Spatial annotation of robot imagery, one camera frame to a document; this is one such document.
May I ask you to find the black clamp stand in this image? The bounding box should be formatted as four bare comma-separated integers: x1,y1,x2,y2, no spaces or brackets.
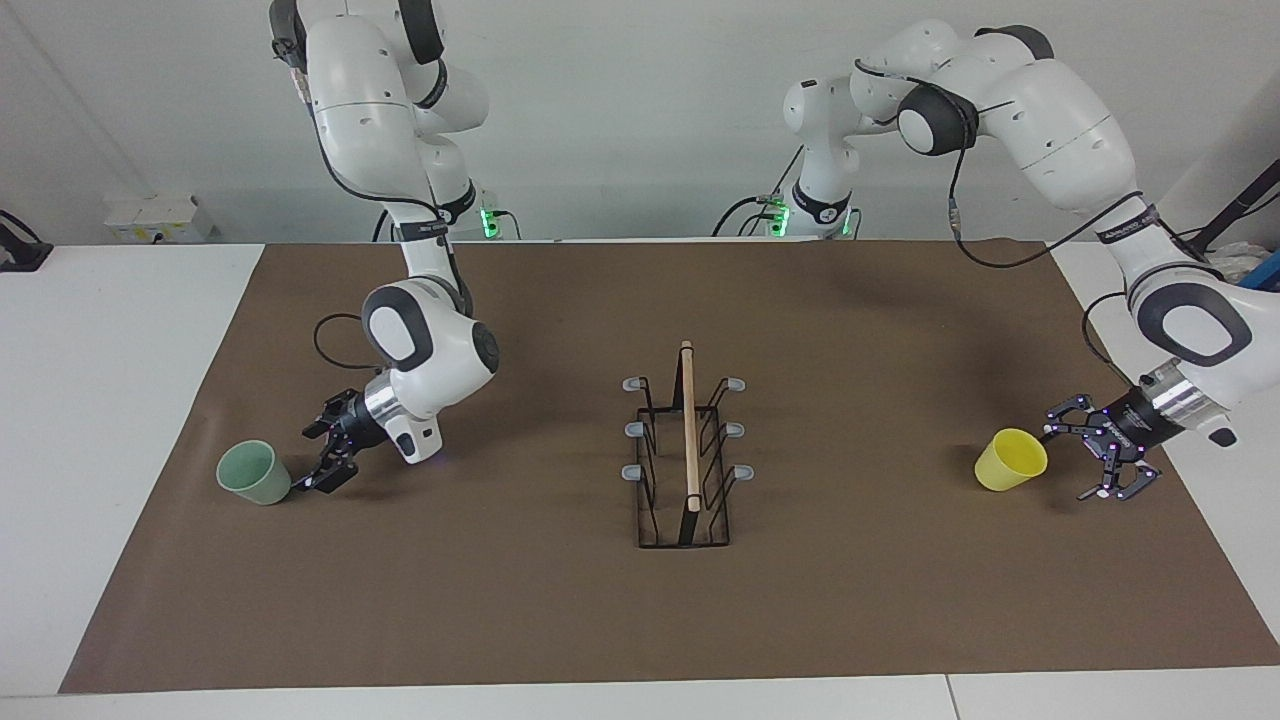
0,210,54,274

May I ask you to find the pale green plastic cup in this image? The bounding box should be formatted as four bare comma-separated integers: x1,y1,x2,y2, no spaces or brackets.
216,440,293,507

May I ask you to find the black left gripper linkage finger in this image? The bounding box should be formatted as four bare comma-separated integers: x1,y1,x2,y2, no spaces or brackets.
1044,394,1117,441
1077,443,1162,502

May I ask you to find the clear plastic bag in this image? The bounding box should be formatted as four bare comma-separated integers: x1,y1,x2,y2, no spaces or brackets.
1208,242,1273,287

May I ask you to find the yellow plastic cup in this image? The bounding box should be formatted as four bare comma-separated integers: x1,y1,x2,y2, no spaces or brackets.
975,428,1049,493

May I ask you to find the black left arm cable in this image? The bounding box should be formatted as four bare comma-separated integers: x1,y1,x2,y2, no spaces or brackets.
853,58,1147,387

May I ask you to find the black pole stand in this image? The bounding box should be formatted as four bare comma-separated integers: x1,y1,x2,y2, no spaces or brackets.
1165,158,1280,267

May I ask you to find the blue box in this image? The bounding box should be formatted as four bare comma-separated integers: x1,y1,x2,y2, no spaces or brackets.
1235,250,1280,293

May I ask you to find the black wire cup rack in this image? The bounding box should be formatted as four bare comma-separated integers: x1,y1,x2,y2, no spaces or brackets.
621,341,756,550

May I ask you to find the white wall socket box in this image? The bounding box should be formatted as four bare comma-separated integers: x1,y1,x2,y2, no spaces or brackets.
103,195,217,245

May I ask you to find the black right gripper linkage finger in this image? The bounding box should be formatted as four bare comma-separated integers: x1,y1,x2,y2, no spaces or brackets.
302,389,360,441
292,434,360,494

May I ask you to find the black left base cable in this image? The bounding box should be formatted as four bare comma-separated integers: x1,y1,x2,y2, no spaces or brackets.
711,148,807,239

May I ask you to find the brown table mat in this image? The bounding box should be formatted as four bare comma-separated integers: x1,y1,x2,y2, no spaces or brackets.
58,238,1280,695

